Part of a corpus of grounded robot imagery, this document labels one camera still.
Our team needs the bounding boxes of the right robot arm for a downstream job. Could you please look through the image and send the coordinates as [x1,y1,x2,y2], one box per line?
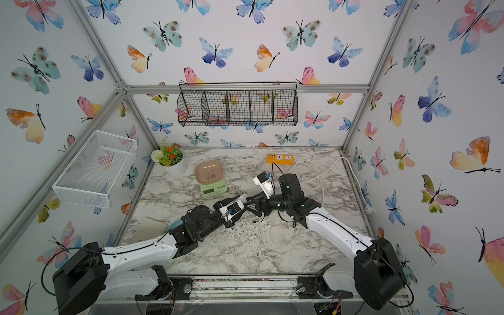
[236,173,408,311]

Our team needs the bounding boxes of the green electronic kitchen scale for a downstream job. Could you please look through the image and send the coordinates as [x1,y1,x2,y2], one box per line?
[199,178,228,199]

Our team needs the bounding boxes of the black wire wall basket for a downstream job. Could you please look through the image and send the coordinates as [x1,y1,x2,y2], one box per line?
[176,81,299,127]

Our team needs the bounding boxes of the white power strip cord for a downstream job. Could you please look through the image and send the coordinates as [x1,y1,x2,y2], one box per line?
[291,155,373,214]

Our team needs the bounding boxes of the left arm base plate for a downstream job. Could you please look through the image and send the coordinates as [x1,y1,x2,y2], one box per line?
[135,277,194,302]

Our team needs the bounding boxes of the pink bowl on scale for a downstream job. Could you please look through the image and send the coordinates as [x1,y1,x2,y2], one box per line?
[195,160,224,185]

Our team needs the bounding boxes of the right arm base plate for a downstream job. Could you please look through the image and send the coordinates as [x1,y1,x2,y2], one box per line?
[295,276,353,299]

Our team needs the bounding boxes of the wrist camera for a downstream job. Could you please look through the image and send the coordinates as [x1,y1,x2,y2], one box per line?
[218,199,248,217]
[253,172,274,199]

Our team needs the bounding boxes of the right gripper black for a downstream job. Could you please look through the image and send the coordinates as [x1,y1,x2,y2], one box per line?
[243,190,293,218]

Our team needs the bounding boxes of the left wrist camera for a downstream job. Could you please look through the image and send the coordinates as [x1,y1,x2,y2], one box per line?
[218,199,248,217]

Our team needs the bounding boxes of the aluminium front rail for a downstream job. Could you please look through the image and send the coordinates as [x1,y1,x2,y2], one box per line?
[78,275,410,304]

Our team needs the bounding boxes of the potted plant white pot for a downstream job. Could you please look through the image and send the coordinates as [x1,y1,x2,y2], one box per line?
[150,137,186,177]

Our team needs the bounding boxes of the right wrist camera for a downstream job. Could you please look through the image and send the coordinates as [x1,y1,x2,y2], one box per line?
[253,172,274,199]

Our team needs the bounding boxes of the beige leaf pattern mat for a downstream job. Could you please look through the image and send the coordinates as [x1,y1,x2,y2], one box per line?
[130,217,168,244]

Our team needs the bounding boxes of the white mesh wall basket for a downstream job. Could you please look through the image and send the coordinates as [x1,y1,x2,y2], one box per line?
[52,130,138,209]

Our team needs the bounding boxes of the orange power strip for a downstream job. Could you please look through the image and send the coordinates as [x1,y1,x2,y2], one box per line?
[266,154,294,165]

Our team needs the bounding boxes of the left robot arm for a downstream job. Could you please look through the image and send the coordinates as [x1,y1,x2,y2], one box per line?
[52,195,247,314]

